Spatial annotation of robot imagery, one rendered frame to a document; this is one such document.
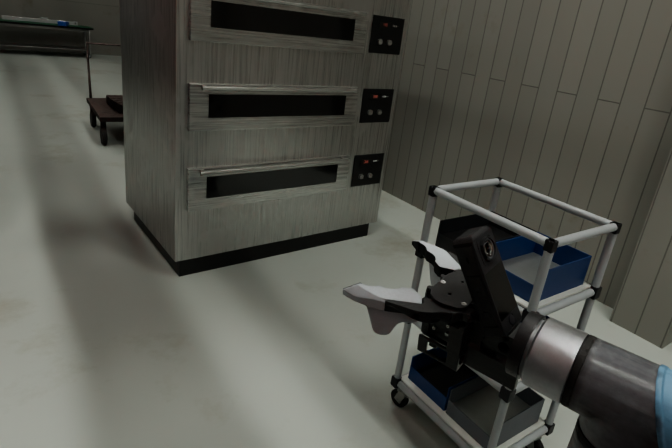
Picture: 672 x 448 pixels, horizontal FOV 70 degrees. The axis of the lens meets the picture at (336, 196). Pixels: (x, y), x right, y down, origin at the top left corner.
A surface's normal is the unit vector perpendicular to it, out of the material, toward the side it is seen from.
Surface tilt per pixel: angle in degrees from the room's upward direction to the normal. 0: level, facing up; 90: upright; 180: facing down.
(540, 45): 90
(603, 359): 31
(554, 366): 70
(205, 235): 90
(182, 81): 90
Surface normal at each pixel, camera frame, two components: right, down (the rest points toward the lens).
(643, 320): -0.81, 0.11
